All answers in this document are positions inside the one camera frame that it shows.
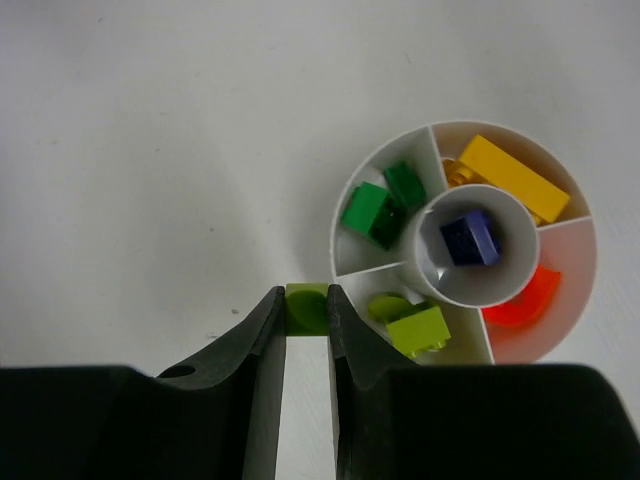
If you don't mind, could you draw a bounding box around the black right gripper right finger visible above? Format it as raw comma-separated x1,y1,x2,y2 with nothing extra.
327,285,639,479

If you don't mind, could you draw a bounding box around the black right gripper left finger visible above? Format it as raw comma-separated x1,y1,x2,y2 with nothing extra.
1,287,286,479

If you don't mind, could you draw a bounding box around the lime green square lego brick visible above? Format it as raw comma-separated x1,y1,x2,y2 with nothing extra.
386,305,452,359

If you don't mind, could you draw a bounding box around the lime green curved lego brick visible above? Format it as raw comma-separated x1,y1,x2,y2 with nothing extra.
367,293,412,324

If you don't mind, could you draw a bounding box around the small lime green lego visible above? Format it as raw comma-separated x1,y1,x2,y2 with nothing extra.
285,283,329,337

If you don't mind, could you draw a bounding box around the orange round lego dish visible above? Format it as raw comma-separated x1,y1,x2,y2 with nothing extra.
482,265,563,327

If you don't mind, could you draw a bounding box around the purple lego plate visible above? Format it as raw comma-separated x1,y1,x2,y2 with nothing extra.
439,209,502,266

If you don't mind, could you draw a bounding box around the dark green lego brick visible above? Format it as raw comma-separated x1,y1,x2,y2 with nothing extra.
341,182,406,251

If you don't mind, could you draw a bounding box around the small dark green lego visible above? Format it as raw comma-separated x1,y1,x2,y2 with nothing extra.
383,161,426,210

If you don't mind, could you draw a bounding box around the yellow curved lego brick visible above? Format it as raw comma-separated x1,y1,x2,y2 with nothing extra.
442,158,482,188

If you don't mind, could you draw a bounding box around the yellow sloped lego brick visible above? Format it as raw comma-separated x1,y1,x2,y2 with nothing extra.
458,135,571,225

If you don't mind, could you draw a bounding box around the white round divided container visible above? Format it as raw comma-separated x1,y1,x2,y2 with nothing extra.
330,121,597,365

